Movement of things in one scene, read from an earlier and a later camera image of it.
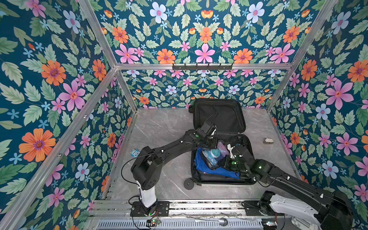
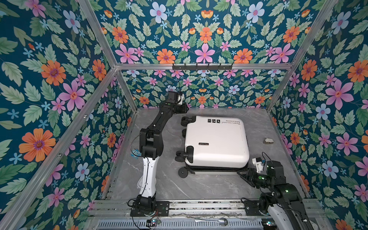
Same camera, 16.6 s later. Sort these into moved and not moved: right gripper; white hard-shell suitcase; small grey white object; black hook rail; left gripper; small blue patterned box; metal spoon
Moved: left gripper; white hard-shell suitcase; right gripper
Not moved: small blue patterned box; black hook rail; small grey white object; metal spoon
